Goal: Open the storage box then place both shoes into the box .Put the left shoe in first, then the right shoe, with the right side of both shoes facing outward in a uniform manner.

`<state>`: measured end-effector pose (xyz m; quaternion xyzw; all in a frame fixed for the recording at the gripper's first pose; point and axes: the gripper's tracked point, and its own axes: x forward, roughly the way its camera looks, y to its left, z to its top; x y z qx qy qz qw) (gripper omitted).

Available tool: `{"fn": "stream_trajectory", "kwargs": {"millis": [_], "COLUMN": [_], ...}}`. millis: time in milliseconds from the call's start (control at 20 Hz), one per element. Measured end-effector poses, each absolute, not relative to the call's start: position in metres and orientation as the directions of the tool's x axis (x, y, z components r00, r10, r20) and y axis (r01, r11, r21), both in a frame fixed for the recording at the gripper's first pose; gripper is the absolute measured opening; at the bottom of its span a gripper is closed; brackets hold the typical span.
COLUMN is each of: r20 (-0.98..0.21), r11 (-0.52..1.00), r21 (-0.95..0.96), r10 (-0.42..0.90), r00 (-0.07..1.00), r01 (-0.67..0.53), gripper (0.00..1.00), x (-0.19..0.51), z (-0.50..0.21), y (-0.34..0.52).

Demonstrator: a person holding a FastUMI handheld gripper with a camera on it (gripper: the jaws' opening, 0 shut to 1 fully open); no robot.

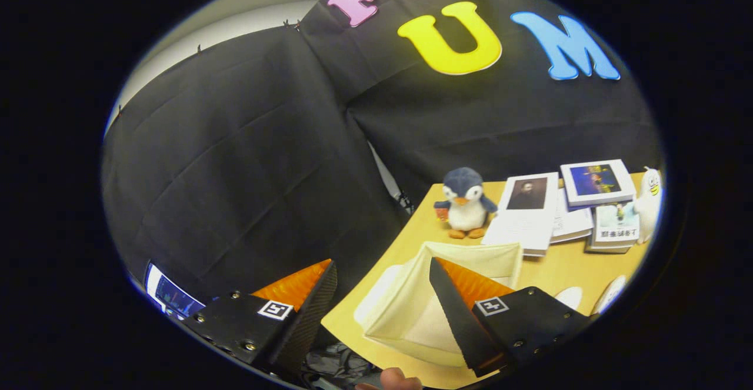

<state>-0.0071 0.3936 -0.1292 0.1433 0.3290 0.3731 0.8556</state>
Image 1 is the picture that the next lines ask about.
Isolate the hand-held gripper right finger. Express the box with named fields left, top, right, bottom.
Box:
left=428, top=256, right=592, bottom=378

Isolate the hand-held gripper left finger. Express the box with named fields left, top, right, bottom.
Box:
left=179, top=259, right=339, bottom=379

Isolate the cream fabric storage box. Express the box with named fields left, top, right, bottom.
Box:
left=353, top=241, right=524, bottom=368

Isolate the white canvas shoe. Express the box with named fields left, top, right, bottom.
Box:
left=591, top=275, right=628, bottom=315
left=553, top=286, right=584, bottom=311

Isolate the blue penguin plush toy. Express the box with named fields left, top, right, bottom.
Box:
left=434, top=167, right=498, bottom=240

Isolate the white book with portrait cover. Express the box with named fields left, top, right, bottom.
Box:
left=481, top=172, right=559, bottom=258

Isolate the computer monitor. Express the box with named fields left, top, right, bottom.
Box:
left=144, top=262, right=206, bottom=320

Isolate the plain white book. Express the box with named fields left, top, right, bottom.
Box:
left=552, top=187, right=595, bottom=244

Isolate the black backdrop cloth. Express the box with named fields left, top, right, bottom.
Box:
left=101, top=0, right=662, bottom=305

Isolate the book with pale green cover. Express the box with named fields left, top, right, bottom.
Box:
left=584, top=202, right=641, bottom=255

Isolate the book with blue night cover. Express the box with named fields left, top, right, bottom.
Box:
left=559, top=159, right=637, bottom=208

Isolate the white duck plush toy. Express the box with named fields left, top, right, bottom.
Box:
left=632, top=166, right=664, bottom=245

